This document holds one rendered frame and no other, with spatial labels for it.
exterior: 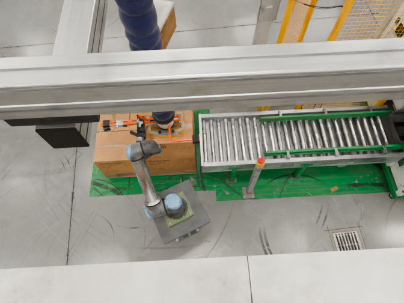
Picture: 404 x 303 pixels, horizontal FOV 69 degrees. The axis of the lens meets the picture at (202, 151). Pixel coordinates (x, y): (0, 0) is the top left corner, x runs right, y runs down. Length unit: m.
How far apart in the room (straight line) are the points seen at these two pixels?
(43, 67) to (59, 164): 3.81
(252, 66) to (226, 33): 4.80
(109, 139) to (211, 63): 3.17
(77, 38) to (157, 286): 0.74
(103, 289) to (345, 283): 0.34
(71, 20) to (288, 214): 3.37
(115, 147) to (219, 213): 1.51
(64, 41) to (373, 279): 0.92
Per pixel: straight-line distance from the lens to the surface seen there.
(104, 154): 3.65
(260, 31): 3.57
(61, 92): 0.68
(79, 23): 1.02
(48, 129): 0.81
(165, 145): 3.13
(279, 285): 0.46
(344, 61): 0.68
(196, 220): 2.99
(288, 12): 2.75
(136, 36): 2.10
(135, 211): 3.89
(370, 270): 0.51
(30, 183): 4.55
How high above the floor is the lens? 3.67
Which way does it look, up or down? 65 degrees down
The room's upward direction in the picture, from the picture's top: 2 degrees counter-clockwise
